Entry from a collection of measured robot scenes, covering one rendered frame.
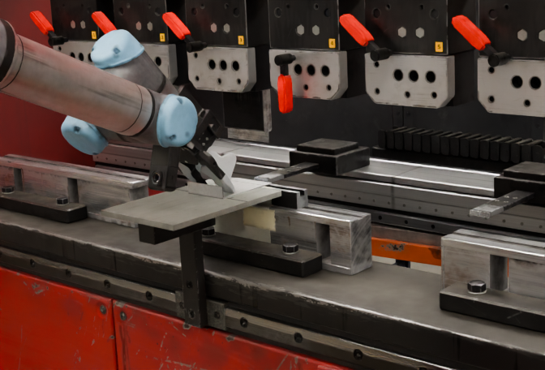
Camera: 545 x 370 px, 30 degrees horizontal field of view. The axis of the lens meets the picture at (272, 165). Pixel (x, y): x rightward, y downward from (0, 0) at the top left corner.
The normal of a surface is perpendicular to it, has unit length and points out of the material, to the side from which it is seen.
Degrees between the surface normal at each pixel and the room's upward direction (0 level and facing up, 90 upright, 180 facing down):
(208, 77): 90
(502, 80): 90
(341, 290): 0
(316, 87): 90
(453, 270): 90
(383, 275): 0
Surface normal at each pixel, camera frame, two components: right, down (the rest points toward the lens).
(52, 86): 0.66, 0.47
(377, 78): -0.66, 0.19
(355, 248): 0.75, 0.11
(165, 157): -0.66, -0.10
